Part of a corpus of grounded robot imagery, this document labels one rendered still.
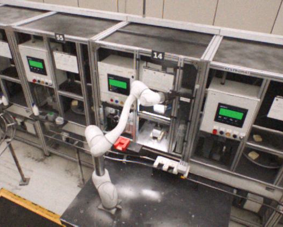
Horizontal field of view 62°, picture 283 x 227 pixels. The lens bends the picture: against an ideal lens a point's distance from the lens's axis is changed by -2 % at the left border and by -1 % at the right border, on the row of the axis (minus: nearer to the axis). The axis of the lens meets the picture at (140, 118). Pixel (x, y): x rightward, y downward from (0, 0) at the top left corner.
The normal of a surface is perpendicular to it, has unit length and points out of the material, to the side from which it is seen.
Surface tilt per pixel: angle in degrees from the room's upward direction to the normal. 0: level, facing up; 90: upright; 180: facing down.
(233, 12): 90
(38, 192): 0
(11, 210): 0
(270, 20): 90
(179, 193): 0
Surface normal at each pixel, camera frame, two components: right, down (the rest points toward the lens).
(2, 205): 0.03, -0.80
